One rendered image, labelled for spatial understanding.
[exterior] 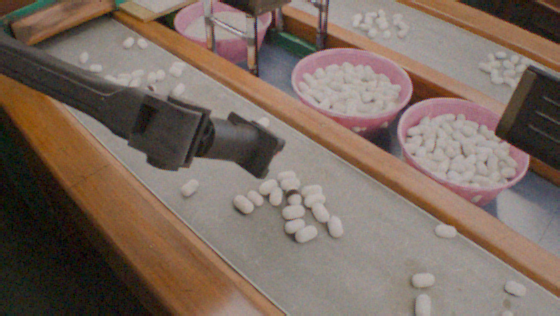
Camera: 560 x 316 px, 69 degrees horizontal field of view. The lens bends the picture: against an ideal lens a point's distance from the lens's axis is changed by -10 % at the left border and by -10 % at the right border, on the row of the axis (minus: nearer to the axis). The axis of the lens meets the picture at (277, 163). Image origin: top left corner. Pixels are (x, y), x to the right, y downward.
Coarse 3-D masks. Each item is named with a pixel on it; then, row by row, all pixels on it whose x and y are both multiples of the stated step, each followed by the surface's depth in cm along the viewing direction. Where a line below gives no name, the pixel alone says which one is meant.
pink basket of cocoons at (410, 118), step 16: (416, 112) 93; (432, 112) 95; (448, 112) 95; (464, 112) 94; (480, 112) 92; (400, 128) 87; (400, 144) 84; (416, 160) 80; (528, 160) 80; (432, 176) 78; (464, 192) 77; (480, 192) 77; (496, 192) 78
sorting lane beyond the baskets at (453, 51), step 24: (336, 0) 135; (360, 0) 135; (384, 0) 136; (336, 24) 123; (360, 24) 123; (408, 24) 124; (432, 24) 125; (408, 48) 114; (432, 48) 115; (456, 48) 115; (480, 48) 116; (504, 48) 116; (456, 72) 107; (480, 72) 107; (552, 72) 108; (504, 96) 100
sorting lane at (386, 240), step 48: (48, 48) 116; (96, 48) 115; (192, 96) 99; (240, 96) 98; (288, 144) 87; (240, 192) 79; (336, 192) 79; (384, 192) 79; (240, 240) 71; (288, 240) 71; (336, 240) 71; (384, 240) 71; (432, 240) 71; (288, 288) 65; (336, 288) 65; (384, 288) 65; (432, 288) 65; (480, 288) 64; (528, 288) 64
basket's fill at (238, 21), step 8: (216, 16) 129; (224, 16) 128; (232, 16) 128; (240, 16) 129; (192, 24) 126; (200, 24) 125; (232, 24) 124; (240, 24) 125; (184, 32) 122; (192, 32) 122; (200, 32) 122; (216, 32) 121; (224, 32) 121
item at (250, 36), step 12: (204, 0) 100; (204, 12) 102; (216, 24) 102; (252, 24) 93; (240, 36) 98; (252, 36) 95; (216, 48) 110; (252, 48) 97; (252, 60) 99; (252, 72) 102
